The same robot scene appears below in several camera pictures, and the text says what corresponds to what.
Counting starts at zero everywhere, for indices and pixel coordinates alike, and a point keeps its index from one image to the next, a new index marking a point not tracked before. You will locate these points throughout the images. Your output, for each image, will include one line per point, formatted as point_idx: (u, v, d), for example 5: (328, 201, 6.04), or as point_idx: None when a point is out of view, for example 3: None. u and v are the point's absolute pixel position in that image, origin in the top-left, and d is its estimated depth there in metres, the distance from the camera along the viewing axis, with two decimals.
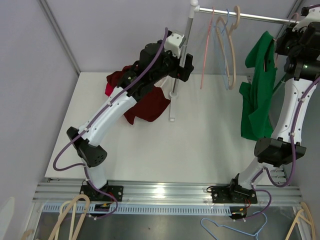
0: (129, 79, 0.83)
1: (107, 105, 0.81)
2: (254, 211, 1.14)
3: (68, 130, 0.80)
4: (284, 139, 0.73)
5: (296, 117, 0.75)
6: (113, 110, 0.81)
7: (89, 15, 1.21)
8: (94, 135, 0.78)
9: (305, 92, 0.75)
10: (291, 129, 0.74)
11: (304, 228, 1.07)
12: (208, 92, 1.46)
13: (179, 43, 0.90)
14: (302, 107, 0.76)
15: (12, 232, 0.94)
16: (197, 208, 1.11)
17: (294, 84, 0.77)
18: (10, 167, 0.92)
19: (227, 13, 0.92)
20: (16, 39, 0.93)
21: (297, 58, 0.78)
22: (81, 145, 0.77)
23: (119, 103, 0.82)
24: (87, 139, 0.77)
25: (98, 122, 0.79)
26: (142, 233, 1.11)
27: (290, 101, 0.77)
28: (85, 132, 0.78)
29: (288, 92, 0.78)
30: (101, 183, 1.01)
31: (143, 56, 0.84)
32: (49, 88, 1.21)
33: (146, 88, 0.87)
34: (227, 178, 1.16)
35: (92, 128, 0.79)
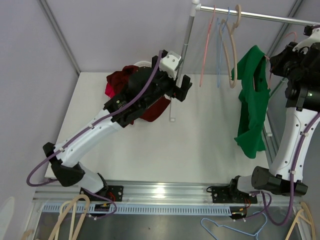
0: (117, 104, 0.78)
1: (89, 127, 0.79)
2: (254, 211, 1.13)
3: (45, 145, 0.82)
4: (283, 177, 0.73)
5: (297, 154, 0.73)
6: (94, 133, 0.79)
7: (89, 14, 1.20)
8: (68, 156, 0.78)
9: (308, 125, 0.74)
10: (291, 167, 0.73)
11: (304, 228, 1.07)
12: (208, 92, 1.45)
13: (174, 66, 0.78)
14: (304, 143, 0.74)
15: (12, 232, 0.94)
16: (197, 208, 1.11)
17: (296, 115, 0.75)
18: (10, 167, 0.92)
19: (227, 12, 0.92)
20: (16, 39, 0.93)
21: (300, 83, 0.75)
22: (54, 164, 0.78)
23: (102, 127, 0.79)
24: (60, 160, 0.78)
25: (75, 143, 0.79)
26: (142, 233, 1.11)
27: (292, 134, 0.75)
28: (60, 152, 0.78)
29: (290, 123, 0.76)
30: (99, 186, 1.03)
31: (132, 80, 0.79)
32: (49, 88, 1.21)
33: (134, 115, 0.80)
34: (226, 178, 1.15)
35: (68, 148, 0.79)
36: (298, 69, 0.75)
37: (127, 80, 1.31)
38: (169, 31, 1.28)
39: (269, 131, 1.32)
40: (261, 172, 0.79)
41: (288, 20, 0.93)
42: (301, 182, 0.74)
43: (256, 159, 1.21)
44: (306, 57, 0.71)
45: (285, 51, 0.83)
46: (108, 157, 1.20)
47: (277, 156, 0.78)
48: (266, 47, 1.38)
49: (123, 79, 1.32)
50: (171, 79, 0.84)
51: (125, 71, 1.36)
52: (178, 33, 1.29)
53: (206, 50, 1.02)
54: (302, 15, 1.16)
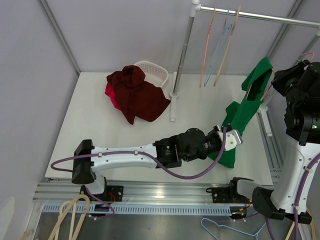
0: (166, 148, 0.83)
1: (133, 152, 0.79)
2: (254, 211, 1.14)
3: (86, 141, 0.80)
4: (287, 210, 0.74)
5: (301, 189, 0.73)
6: (135, 159, 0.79)
7: (89, 14, 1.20)
8: (100, 164, 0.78)
9: (312, 160, 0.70)
10: (294, 201, 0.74)
11: (304, 228, 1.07)
12: (209, 93, 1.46)
13: (229, 148, 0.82)
14: (308, 178, 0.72)
15: (12, 232, 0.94)
16: (197, 208, 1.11)
17: (300, 149, 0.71)
18: (10, 167, 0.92)
19: (227, 12, 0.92)
20: (16, 38, 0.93)
21: (301, 111, 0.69)
22: (83, 164, 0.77)
23: (143, 158, 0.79)
24: (92, 163, 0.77)
25: (114, 157, 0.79)
26: (142, 233, 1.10)
27: (295, 169, 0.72)
28: (97, 156, 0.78)
29: (293, 156, 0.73)
30: (99, 191, 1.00)
31: (185, 136, 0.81)
32: (50, 88, 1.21)
33: (173, 164, 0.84)
34: (226, 178, 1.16)
35: (105, 157, 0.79)
36: (298, 93, 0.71)
37: (127, 80, 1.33)
38: (169, 31, 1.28)
39: (269, 131, 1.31)
40: (262, 201, 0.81)
41: (287, 20, 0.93)
42: (304, 213, 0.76)
43: (256, 159, 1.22)
44: (303, 80, 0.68)
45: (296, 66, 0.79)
46: None
47: (279, 186, 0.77)
48: (266, 48, 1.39)
49: (123, 79, 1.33)
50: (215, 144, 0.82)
51: (125, 71, 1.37)
52: (178, 33, 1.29)
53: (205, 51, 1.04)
54: (302, 15, 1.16)
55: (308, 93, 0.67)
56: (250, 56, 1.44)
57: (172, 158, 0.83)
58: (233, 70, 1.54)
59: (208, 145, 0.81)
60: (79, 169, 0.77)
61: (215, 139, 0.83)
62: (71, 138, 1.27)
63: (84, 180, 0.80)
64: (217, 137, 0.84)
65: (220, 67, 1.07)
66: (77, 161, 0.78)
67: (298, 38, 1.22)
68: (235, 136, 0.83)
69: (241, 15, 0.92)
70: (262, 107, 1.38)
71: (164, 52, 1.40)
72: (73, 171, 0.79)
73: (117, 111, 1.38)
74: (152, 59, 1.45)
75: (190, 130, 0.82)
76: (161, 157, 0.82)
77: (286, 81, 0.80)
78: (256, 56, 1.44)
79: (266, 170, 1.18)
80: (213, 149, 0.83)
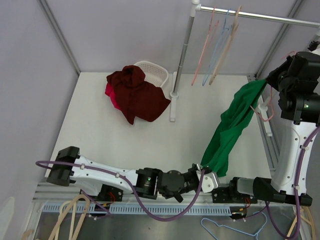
0: (147, 180, 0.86)
1: (115, 174, 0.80)
2: (254, 211, 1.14)
3: (73, 149, 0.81)
4: (287, 192, 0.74)
5: (299, 169, 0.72)
6: (110, 179, 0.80)
7: (89, 14, 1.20)
8: (80, 176, 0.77)
9: (308, 138, 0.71)
10: (294, 181, 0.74)
11: (304, 228, 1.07)
12: (209, 93, 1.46)
13: (205, 190, 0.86)
14: (305, 156, 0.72)
15: (12, 232, 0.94)
16: (197, 208, 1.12)
17: (295, 128, 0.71)
18: (10, 167, 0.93)
19: (226, 12, 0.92)
20: (16, 38, 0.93)
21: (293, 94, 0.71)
22: (62, 172, 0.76)
23: (122, 182, 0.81)
24: (72, 172, 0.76)
25: (94, 172, 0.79)
26: (142, 233, 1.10)
27: (291, 149, 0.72)
28: (78, 166, 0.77)
29: (288, 137, 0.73)
30: (93, 193, 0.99)
31: (165, 177, 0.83)
32: (49, 88, 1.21)
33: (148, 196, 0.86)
34: (226, 179, 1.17)
35: (85, 171, 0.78)
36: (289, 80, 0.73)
37: (127, 80, 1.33)
38: (169, 31, 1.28)
39: (269, 131, 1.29)
40: (263, 187, 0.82)
41: (287, 20, 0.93)
42: (305, 194, 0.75)
43: (256, 159, 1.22)
44: (292, 66, 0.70)
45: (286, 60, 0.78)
46: (109, 157, 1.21)
47: (278, 169, 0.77)
48: (266, 48, 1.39)
49: (123, 79, 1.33)
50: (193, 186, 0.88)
51: (125, 70, 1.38)
52: (178, 34, 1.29)
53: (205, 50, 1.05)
54: (302, 15, 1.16)
55: (298, 78, 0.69)
56: (250, 57, 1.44)
57: (149, 191, 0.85)
58: (233, 70, 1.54)
59: (186, 184, 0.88)
60: (57, 173, 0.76)
61: (193, 180, 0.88)
62: (71, 138, 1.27)
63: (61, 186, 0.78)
64: (195, 176, 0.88)
65: (217, 67, 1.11)
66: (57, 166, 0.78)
67: (298, 38, 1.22)
68: (213, 181, 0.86)
69: (241, 15, 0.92)
70: (262, 107, 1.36)
71: (164, 52, 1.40)
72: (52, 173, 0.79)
73: (117, 112, 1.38)
74: (153, 59, 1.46)
75: (171, 172, 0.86)
76: (140, 188, 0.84)
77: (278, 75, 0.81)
78: (256, 56, 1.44)
79: (266, 170, 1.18)
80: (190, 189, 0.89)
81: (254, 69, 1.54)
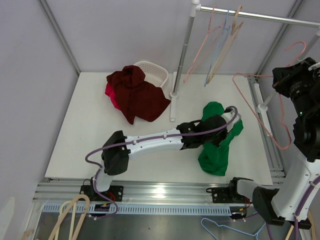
0: (188, 129, 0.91)
1: (162, 136, 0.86)
2: (254, 211, 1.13)
3: (118, 132, 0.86)
4: (286, 218, 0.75)
5: (303, 202, 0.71)
6: (164, 143, 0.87)
7: (89, 15, 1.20)
8: (136, 150, 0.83)
9: (319, 177, 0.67)
10: (296, 211, 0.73)
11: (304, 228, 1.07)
12: (209, 93, 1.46)
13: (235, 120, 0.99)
14: (313, 192, 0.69)
15: (12, 232, 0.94)
16: (196, 208, 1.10)
17: (307, 165, 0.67)
18: (10, 167, 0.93)
19: (227, 12, 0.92)
20: (16, 38, 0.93)
21: (314, 125, 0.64)
22: (121, 152, 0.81)
23: (171, 141, 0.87)
24: (129, 150, 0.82)
25: (146, 142, 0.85)
26: (142, 233, 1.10)
27: (300, 183, 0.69)
28: (132, 144, 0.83)
29: (299, 170, 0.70)
30: (104, 188, 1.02)
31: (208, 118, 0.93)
32: (50, 88, 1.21)
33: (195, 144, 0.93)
34: (226, 179, 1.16)
35: (139, 144, 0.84)
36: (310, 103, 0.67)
37: (127, 80, 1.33)
38: (169, 31, 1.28)
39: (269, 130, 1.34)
40: (263, 204, 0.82)
41: (286, 20, 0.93)
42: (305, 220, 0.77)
43: (256, 158, 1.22)
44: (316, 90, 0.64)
45: (299, 70, 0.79)
46: None
47: (280, 193, 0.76)
48: (266, 48, 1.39)
49: (123, 79, 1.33)
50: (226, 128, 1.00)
51: (125, 71, 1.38)
52: (178, 33, 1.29)
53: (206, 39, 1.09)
54: (302, 15, 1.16)
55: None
56: (250, 57, 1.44)
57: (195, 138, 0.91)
58: (233, 70, 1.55)
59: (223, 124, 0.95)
60: (117, 156, 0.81)
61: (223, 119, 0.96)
62: (71, 138, 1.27)
63: (119, 168, 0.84)
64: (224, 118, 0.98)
65: (214, 67, 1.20)
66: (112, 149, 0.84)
67: (298, 38, 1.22)
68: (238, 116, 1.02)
69: (241, 15, 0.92)
70: (262, 107, 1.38)
71: (164, 52, 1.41)
72: (106, 160, 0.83)
73: (117, 111, 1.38)
74: (153, 59, 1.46)
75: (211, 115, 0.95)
76: (186, 138, 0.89)
77: (293, 84, 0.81)
78: (256, 56, 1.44)
79: (266, 170, 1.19)
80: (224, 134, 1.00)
81: (254, 69, 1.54)
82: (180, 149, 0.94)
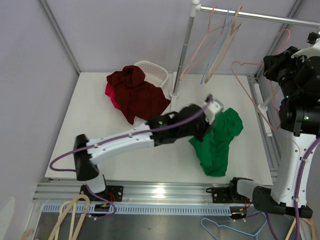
0: (159, 123, 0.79)
1: (128, 134, 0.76)
2: (254, 211, 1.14)
3: (80, 136, 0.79)
4: (288, 204, 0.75)
5: (299, 180, 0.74)
6: (131, 142, 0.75)
7: (89, 15, 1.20)
8: (98, 154, 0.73)
9: (308, 150, 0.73)
10: (294, 193, 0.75)
11: (304, 228, 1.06)
12: (209, 93, 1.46)
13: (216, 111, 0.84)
14: (305, 168, 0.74)
15: (12, 232, 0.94)
16: (196, 208, 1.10)
17: (295, 140, 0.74)
18: (10, 167, 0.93)
19: (226, 12, 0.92)
20: (16, 38, 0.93)
21: (295, 106, 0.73)
22: (81, 157, 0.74)
23: (139, 139, 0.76)
24: (91, 155, 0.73)
25: (109, 144, 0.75)
26: (142, 233, 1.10)
27: (292, 160, 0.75)
28: (93, 147, 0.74)
29: (289, 149, 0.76)
30: (101, 189, 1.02)
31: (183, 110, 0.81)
32: (49, 88, 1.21)
33: (170, 139, 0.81)
34: (226, 179, 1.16)
35: (101, 147, 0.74)
36: (292, 87, 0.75)
37: (127, 80, 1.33)
38: (169, 31, 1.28)
39: (269, 130, 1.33)
40: (262, 198, 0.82)
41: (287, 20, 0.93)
42: (305, 206, 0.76)
43: (256, 158, 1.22)
44: (298, 76, 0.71)
45: (284, 58, 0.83)
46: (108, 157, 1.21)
47: (278, 181, 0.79)
48: (266, 48, 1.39)
49: (123, 79, 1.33)
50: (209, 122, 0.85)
51: (125, 71, 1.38)
52: (178, 33, 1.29)
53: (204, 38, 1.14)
54: (302, 15, 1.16)
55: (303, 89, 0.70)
56: (250, 57, 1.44)
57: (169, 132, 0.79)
58: (233, 70, 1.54)
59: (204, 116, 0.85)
60: (79, 161, 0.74)
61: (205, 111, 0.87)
62: (71, 138, 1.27)
63: (85, 174, 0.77)
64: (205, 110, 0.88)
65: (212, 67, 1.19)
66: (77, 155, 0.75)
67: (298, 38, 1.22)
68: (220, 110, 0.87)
69: (241, 15, 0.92)
70: (262, 107, 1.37)
71: (164, 52, 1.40)
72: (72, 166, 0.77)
73: (117, 111, 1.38)
74: (152, 59, 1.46)
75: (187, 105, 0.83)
76: (157, 134, 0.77)
77: (279, 71, 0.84)
78: (256, 56, 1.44)
79: (266, 170, 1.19)
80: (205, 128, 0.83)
81: (254, 69, 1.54)
82: (154, 146, 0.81)
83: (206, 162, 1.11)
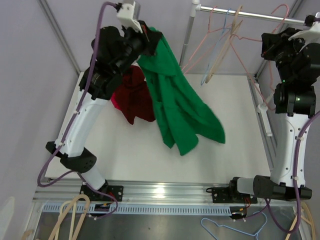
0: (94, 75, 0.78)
1: (75, 114, 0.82)
2: (254, 211, 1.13)
3: (48, 144, 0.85)
4: (287, 184, 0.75)
5: (296, 159, 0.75)
6: (83, 116, 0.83)
7: (89, 15, 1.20)
8: (70, 147, 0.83)
9: (302, 129, 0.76)
10: (293, 172, 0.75)
11: (304, 228, 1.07)
12: (209, 93, 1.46)
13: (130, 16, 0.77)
14: (301, 146, 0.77)
15: (12, 232, 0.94)
16: (197, 208, 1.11)
17: (289, 120, 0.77)
18: (10, 167, 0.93)
19: (226, 12, 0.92)
20: (16, 39, 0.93)
21: (289, 90, 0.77)
22: (63, 159, 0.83)
23: (87, 108, 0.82)
24: (66, 153, 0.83)
25: (71, 134, 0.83)
26: (142, 233, 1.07)
27: (287, 139, 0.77)
28: (62, 146, 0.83)
29: (284, 129, 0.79)
30: (100, 184, 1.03)
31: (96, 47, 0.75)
32: (49, 88, 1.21)
33: (113, 83, 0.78)
34: (226, 179, 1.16)
35: (67, 139, 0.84)
36: (288, 72, 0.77)
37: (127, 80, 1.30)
38: (169, 31, 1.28)
39: (269, 131, 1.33)
40: (262, 184, 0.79)
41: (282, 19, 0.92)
42: (304, 187, 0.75)
43: (256, 158, 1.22)
44: (296, 63, 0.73)
45: (281, 41, 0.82)
46: (108, 156, 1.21)
47: (277, 163, 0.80)
48: None
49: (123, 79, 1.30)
50: (140, 33, 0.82)
51: None
52: (179, 33, 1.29)
53: (206, 36, 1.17)
54: (302, 14, 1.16)
55: (297, 75, 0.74)
56: (250, 56, 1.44)
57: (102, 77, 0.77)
58: (233, 70, 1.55)
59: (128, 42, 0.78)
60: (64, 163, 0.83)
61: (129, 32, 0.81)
62: None
63: (80, 166, 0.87)
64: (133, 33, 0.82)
65: (213, 68, 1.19)
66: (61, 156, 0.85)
67: None
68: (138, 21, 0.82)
69: (241, 15, 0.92)
70: (262, 107, 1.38)
71: None
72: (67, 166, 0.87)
73: (117, 111, 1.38)
74: None
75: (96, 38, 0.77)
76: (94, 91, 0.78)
77: (277, 53, 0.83)
78: (256, 56, 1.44)
79: (266, 169, 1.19)
80: (140, 40, 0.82)
81: (254, 69, 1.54)
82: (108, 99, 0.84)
83: (162, 72, 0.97)
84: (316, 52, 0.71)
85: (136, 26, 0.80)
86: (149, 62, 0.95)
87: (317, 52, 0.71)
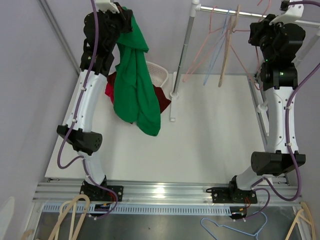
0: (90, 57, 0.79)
1: (82, 90, 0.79)
2: (254, 211, 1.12)
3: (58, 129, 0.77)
4: (283, 151, 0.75)
5: (287, 125, 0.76)
6: (90, 92, 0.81)
7: None
8: (84, 123, 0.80)
9: (289, 100, 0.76)
10: (286, 139, 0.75)
11: (304, 228, 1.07)
12: (209, 93, 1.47)
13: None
14: (290, 115, 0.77)
15: (12, 232, 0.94)
16: (196, 208, 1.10)
17: (276, 93, 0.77)
18: (10, 167, 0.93)
19: (227, 12, 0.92)
20: (17, 38, 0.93)
21: (273, 67, 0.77)
22: (77, 137, 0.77)
23: (92, 84, 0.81)
24: (80, 128, 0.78)
25: (81, 109, 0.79)
26: (142, 233, 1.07)
27: (277, 111, 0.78)
28: (75, 123, 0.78)
29: (273, 102, 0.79)
30: (101, 177, 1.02)
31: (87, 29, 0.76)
32: (49, 87, 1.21)
33: (109, 60, 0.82)
34: (226, 178, 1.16)
35: (79, 116, 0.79)
36: (271, 51, 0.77)
37: None
38: (169, 31, 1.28)
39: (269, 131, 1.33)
40: (261, 158, 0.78)
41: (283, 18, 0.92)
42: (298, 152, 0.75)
43: None
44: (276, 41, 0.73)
45: (261, 26, 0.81)
46: (108, 156, 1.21)
47: (270, 135, 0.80)
48: None
49: None
50: (118, 13, 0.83)
51: None
52: (179, 33, 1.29)
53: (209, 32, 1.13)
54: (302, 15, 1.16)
55: (279, 53, 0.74)
56: (250, 56, 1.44)
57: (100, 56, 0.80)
58: (233, 70, 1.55)
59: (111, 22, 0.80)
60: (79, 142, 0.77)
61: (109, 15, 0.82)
62: None
63: (91, 145, 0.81)
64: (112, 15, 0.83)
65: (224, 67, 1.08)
66: (71, 142, 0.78)
67: None
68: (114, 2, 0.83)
69: (241, 15, 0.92)
70: (262, 107, 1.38)
71: (164, 52, 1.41)
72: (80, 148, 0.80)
73: None
74: (153, 59, 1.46)
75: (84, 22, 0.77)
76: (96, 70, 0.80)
77: (260, 37, 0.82)
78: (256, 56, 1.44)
79: None
80: (119, 20, 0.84)
81: (254, 70, 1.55)
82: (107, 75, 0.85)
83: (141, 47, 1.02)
84: (293, 29, 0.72)
85: (113, 7, 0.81)
86: (129, 40, 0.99)
87: (295, 30, 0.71)
